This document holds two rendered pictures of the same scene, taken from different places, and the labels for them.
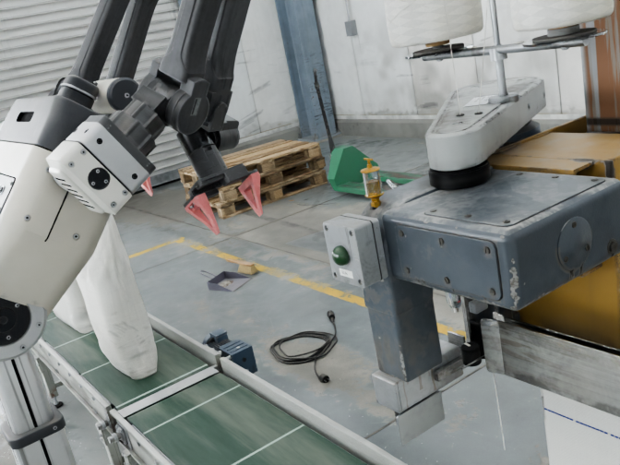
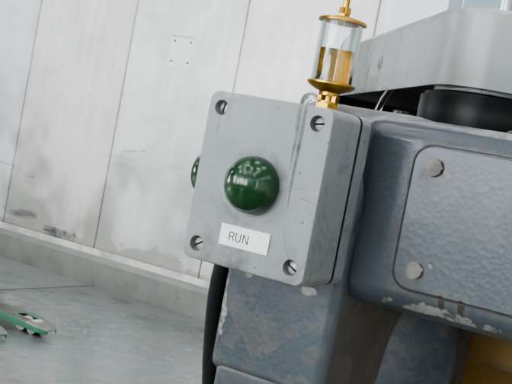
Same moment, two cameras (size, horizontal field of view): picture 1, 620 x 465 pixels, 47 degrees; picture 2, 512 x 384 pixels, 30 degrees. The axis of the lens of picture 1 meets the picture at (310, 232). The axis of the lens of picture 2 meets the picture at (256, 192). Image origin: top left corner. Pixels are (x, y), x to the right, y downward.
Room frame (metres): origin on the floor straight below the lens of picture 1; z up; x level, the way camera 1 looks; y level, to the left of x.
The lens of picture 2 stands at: (0.51, 0.18, 1.31)
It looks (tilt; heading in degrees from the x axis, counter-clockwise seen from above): 3 degrees down; 333
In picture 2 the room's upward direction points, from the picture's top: 11 degrees clockwise
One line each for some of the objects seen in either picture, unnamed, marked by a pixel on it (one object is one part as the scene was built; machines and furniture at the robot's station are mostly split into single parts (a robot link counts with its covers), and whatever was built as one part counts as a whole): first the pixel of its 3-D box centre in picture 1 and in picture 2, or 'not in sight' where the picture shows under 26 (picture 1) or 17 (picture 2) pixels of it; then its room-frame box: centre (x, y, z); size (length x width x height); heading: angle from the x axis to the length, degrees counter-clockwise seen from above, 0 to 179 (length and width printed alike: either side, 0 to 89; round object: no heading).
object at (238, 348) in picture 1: (222, 351); not in sight; (2.75, 0.46, 0.35); 0.30 x 0.15 x 0.15; 32
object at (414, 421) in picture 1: (411, 412); not in sight; (1.00, -0.10, 0.98); 0.09 x 0.05 x 0.05; 122
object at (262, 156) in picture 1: (249, 162); not in sight; (7.00, 0.45, 0.36); 1.20 x 0.82 x 0.14; 118
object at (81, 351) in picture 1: (82, 328); not in sight; (3.40, 1.24, 0.34); 2.21 x 0.39 x 0.09; 32
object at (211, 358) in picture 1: (82, 327); not in sight; (3.38, 1.23, 0.35); 2.26 x 0.48 x 0.14; 32
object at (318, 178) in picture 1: (256, 189); not in sight; (7.03, 0.45, 0.07); 1.20 x 0.82 x 0.14; 120
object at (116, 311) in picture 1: (107, 283); not in sight; (2.79, 0.86, 0.74); 0.47 x 0.22 x 0.72; 30
